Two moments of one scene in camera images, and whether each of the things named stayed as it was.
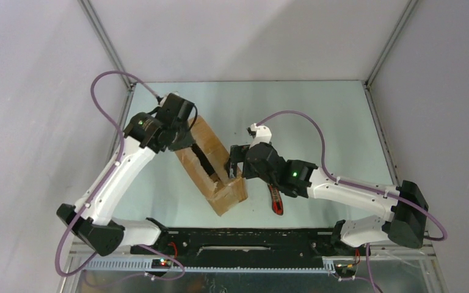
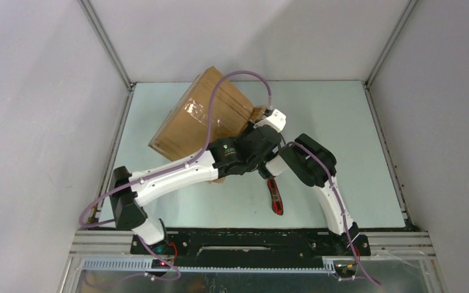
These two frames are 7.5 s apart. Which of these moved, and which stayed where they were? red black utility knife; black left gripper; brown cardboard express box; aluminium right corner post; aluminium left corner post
Moved: black left gripper; brown cardboard express box
Stayed: red black utility knife; aluminium left corner post; aluminium right corner post
